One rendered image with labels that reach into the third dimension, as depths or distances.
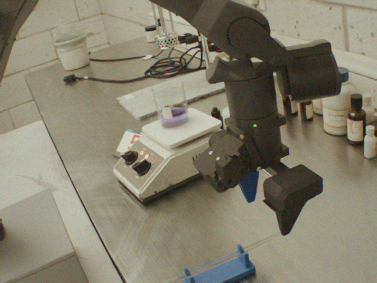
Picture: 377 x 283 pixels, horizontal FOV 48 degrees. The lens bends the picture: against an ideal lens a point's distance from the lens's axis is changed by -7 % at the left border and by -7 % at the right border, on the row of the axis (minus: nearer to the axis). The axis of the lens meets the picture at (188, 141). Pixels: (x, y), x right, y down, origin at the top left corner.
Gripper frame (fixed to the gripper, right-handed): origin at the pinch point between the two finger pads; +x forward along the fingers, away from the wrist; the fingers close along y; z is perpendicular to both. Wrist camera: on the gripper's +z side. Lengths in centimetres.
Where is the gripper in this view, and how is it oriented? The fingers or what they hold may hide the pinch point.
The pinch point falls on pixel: (265, 196)
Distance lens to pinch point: 58.9
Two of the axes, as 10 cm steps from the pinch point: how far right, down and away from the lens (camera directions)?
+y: 3.7, 3.5, -8.6
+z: -9.1, 3.3, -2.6
